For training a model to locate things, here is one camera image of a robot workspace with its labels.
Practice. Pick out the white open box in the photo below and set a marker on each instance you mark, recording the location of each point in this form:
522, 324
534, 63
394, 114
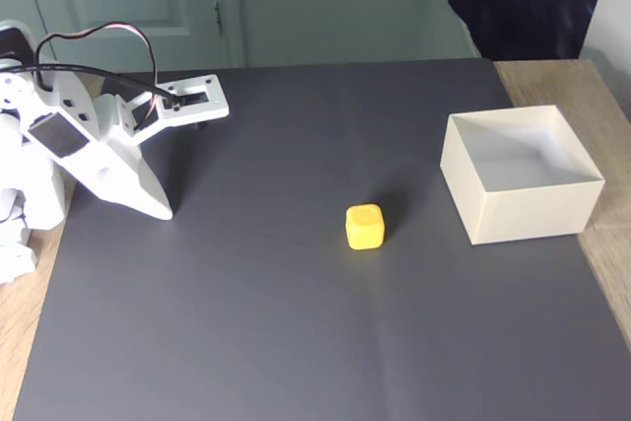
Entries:
532, 216

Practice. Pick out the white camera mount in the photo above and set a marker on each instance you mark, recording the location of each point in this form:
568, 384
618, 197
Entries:
217, 103

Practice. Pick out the dark door latch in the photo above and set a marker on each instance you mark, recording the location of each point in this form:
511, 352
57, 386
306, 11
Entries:
217, 17

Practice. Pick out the yellow cube block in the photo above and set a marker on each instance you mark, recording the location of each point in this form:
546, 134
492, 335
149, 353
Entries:
365, 229

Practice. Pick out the dark grey mat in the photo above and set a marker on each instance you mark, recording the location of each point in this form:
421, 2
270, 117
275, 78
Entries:
296, 317

